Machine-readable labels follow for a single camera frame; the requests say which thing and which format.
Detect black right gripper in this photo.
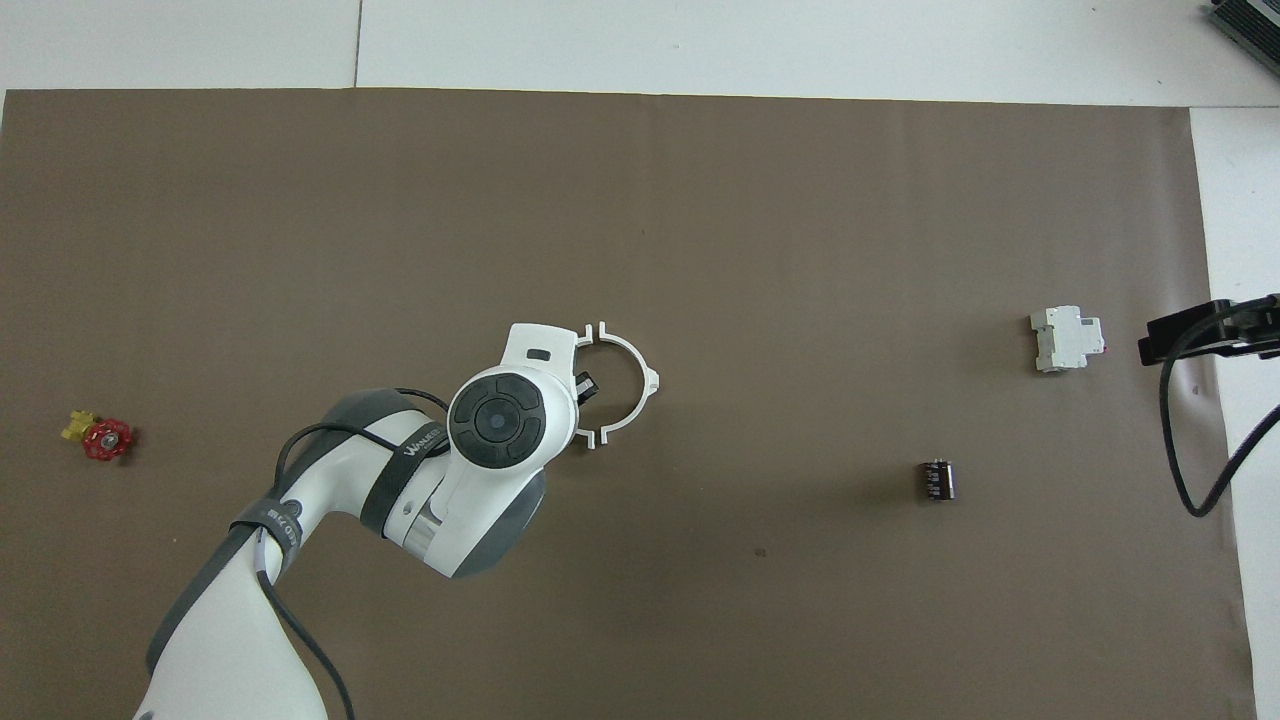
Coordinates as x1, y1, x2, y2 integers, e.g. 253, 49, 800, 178
1140, 292, 1280, 367

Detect white half-ring pipe clamp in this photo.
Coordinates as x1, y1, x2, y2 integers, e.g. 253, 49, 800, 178
597, 322, 661, 448
572, 325, 597, 447

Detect white circuit breaker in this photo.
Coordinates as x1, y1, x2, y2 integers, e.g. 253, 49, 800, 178
1030, 305, 1106, 374

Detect brown paper table mat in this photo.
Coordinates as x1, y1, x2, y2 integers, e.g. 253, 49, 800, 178
0, 88, 1259, 720

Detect grey ribbed device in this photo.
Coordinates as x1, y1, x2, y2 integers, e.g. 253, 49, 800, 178
1205, 0, 1280, 76

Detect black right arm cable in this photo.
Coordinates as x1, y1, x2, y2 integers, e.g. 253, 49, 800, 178
1160, 295, 1280, 517

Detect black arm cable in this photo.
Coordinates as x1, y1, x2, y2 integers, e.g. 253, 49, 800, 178
255, 388, 453, 720
1160, 295, 1280, 517

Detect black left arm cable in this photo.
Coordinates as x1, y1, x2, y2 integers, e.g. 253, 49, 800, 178
255, 388, 453, 720

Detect red-handled brass valve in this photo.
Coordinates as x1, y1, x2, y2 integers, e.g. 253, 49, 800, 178
60, 408, 138, 463

